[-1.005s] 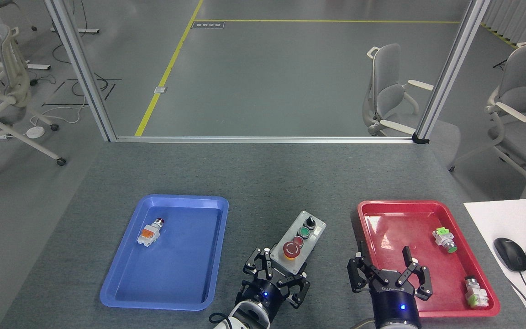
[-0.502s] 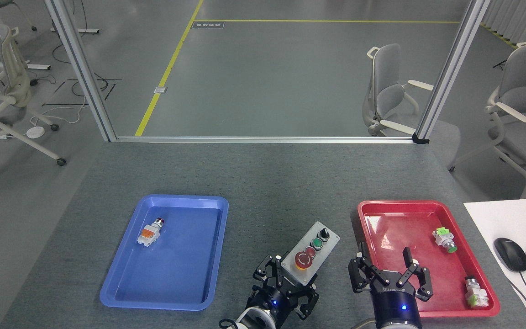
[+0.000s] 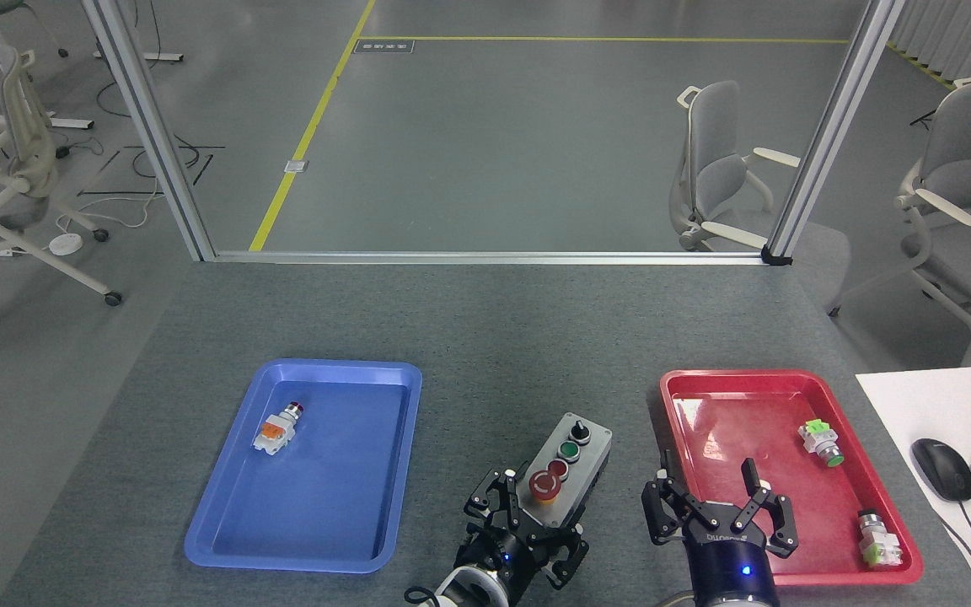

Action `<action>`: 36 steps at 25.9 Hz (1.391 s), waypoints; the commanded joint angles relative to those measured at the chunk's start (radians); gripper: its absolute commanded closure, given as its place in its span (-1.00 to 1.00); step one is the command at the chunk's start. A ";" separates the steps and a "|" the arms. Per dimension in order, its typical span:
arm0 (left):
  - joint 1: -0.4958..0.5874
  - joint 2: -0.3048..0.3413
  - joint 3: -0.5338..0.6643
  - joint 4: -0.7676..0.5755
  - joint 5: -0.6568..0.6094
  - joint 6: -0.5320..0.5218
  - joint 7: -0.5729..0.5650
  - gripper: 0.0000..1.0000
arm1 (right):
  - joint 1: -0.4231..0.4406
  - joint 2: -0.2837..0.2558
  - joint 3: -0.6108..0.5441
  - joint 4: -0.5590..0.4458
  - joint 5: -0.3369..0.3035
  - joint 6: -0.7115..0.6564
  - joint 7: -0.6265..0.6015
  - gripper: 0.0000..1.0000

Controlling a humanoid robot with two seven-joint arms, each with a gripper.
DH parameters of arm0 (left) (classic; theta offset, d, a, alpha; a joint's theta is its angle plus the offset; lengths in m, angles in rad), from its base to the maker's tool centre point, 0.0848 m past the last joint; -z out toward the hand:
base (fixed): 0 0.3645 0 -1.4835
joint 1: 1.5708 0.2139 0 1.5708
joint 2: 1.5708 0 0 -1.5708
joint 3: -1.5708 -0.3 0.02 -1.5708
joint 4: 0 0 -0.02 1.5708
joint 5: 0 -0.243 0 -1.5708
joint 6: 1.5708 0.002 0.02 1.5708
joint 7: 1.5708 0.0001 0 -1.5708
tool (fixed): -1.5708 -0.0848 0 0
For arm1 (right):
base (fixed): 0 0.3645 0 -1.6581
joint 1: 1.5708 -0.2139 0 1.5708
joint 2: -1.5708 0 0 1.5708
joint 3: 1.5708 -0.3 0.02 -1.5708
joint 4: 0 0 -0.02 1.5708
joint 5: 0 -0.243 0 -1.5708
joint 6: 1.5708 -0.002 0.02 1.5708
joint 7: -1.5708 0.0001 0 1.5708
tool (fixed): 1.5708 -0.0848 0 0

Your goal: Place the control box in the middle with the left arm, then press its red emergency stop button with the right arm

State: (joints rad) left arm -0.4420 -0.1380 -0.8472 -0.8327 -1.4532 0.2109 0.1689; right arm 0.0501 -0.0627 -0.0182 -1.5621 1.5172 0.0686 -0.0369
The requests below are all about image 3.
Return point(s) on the red plastic tray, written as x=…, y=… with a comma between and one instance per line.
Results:
x=789, y=405

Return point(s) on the white desk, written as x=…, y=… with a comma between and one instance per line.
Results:
x=932, y=405

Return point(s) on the blue plastic tray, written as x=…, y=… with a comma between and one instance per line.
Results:
x=308, y=480

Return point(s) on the silver push button green block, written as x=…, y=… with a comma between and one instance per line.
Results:
x=877, y=539

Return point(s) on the white mesh office chair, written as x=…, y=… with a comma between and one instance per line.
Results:
x=18, y=169

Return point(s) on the metal floor outlet plate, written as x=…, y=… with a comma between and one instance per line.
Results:
x=296, y=166

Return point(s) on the grey office chair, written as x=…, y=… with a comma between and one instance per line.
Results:
x=721, y=177
x=970, y=211

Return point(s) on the white round floor socket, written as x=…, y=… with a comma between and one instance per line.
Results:
x=65, y=244

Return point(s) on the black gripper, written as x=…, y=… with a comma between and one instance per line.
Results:
x=515, y=561
x=726, y=561

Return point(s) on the silver aluminium rail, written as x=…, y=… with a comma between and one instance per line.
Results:
x=485, y=257

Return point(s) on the grey control box with buttons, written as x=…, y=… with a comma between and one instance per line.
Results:
x=574, y=459

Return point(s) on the black computer mouse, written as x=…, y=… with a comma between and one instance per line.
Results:
x=943, y=469

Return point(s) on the silver aluminium post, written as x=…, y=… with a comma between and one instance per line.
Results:
x=831, y=135
x=148, y=126

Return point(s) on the red push button orange block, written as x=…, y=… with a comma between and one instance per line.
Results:
x=276, y=430

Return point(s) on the green push button switch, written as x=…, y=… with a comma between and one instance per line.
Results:
x=821, y=442

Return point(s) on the dark floor label plate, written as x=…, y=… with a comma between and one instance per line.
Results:
x=383, y=46

